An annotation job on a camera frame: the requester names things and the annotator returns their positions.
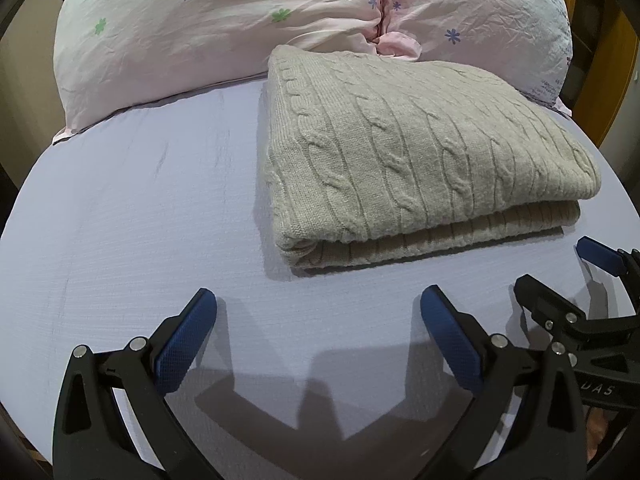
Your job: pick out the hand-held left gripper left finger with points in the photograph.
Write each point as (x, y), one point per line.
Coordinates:
(182, 342)

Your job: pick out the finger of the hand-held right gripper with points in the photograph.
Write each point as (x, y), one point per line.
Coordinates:
(542, 305)
(597, 254)

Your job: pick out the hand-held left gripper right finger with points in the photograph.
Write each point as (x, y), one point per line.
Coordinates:
(450, 342)

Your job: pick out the lavender bed sheet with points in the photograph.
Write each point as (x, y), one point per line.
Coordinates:
(150, 240)

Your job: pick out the pink floral pillow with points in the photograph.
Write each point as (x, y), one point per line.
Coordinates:
(200, 30)
(475, 15)

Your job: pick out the wooden bed frame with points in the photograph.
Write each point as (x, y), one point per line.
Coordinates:
(607, 60)

